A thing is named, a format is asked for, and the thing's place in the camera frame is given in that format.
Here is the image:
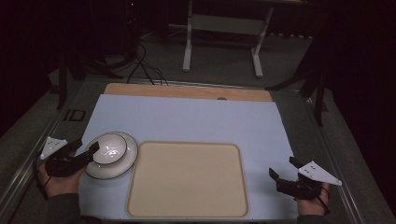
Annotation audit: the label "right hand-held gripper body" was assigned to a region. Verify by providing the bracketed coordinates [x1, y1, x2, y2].
[276, 160, 343, 201]

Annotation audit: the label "beige tray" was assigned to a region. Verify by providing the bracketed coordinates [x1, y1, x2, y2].
[125, 140, 249, 219]

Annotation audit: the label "pale blue table mat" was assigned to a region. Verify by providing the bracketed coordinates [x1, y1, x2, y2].
[77, 93, 300, 222]

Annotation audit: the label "white bowl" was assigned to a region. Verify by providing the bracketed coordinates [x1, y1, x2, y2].
[92, 133, 128, 165]

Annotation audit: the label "white metal stand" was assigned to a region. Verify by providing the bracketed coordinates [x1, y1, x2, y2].
[181, 0, 276, 79]

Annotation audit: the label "person's right hand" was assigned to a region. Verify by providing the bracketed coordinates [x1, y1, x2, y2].
[296, 182, 331, 217]

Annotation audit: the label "black floor cables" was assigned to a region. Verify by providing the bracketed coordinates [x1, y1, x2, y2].
[125, 41, 170, 87]

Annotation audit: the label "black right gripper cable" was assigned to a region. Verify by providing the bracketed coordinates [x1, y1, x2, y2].
[317, 186, 331, 217]

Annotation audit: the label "black stand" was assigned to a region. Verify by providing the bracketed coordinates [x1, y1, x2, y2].
[55, 46, 125, 111]
[265, 59, 330, 127]

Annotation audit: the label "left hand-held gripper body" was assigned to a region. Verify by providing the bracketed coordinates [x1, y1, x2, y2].
[39, 136, 87, 178]

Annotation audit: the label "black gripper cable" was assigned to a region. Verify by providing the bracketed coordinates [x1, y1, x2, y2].
[32, 154, 50, 202]
[317, 186, 331, 217]

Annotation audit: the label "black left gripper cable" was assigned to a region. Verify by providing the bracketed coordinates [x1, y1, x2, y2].
[32, 154, 50, 202]

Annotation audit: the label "white plate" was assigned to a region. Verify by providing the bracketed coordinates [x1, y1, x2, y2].
[84, 131, 139, 180]

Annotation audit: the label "person's left hand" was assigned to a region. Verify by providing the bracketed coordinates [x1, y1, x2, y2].
[38, 163, 87, 199]

